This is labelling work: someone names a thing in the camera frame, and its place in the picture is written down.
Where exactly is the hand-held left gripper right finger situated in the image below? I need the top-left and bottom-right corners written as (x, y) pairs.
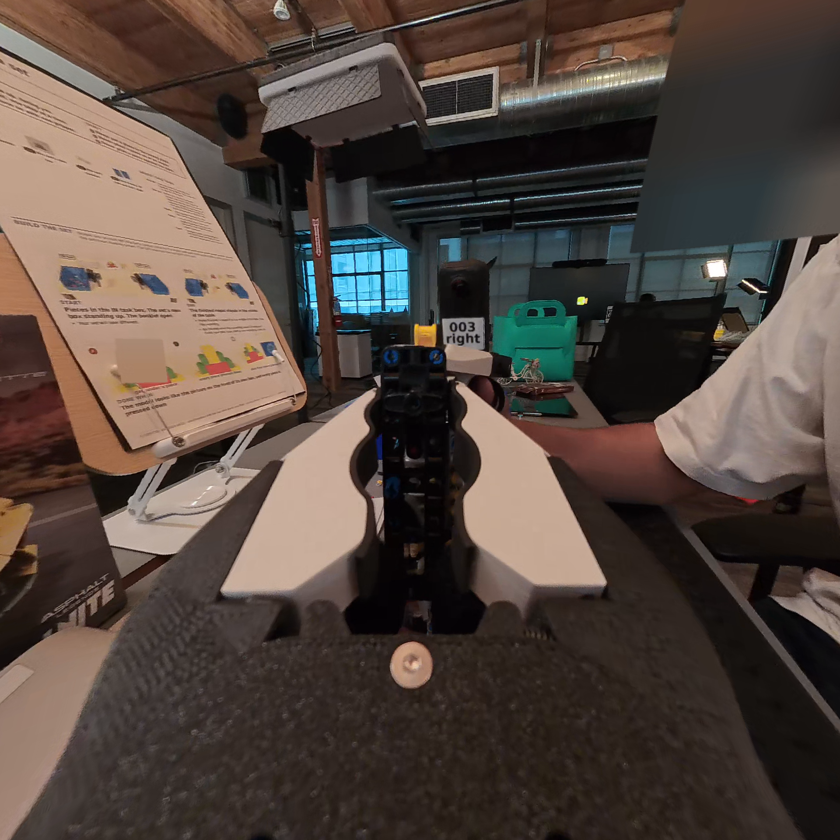
top-left (451, 385), bottom-right (608, 603)

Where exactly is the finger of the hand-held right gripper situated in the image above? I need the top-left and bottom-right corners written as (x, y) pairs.
top-left (446, 346), bottom-right (496, 379)

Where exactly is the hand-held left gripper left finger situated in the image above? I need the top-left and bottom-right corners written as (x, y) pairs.
top-left (220, 387), bottom-right (385, 602)

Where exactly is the black yellow lego car chassis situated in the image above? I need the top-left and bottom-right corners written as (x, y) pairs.
top-left (377, 323), bottom-right (455, 634)

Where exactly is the lego set cardboard box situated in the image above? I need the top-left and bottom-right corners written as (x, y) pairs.
top-left (0, 315), bottom-right (130, 670)

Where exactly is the teal felt bag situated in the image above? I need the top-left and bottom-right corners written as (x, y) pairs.
top-left (492, 300), bottom-right (580, 383)

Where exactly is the black glossy panel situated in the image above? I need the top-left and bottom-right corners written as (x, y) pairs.
top-left (508, 397), bottom-right (580, 420)

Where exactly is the white rounded pad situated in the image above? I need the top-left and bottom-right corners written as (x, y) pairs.
top-left (104, 425), bottom-right (280, 557)

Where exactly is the white cabinet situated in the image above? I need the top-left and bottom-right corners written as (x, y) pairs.
top-left (336, 327), bottom-right (375, 380)

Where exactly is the wooden pillar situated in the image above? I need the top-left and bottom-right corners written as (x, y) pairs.
top-left (306, 150), bottom-right (343, 395)

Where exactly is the black slim pole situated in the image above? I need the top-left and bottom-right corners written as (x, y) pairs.
top-left (279, 161), bottom-right (304, 368)

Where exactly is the black swivel chair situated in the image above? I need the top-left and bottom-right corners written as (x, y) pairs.
top-left (581, 293), bottom-right (729, 426)

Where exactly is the white vent grille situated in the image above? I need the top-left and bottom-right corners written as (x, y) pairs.
top-left (419, 66), bottom-right (501, 127)

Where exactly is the white ceiling projector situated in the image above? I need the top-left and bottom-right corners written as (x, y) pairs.
top-left (257, 33), bottom-right (429, 148)

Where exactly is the person's white printed shirt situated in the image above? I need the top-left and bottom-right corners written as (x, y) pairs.
top-left (655, 235), bottom-right (840, 645)

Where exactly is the black round ceiling speaker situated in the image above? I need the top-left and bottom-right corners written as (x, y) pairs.
top-left (217, 94), bottom-right (249, 140)

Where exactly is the wooden board instruction sheet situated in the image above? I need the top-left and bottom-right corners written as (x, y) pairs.
top-left (0, 49), bottom-right (309, 476)

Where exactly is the large dark wall screen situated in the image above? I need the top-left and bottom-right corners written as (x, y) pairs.
top-left (528, 262), bottom-right (631, 324)

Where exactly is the silver ventilation duct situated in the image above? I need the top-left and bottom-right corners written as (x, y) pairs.
top-left (497, 54), bottom-right (672, 130)

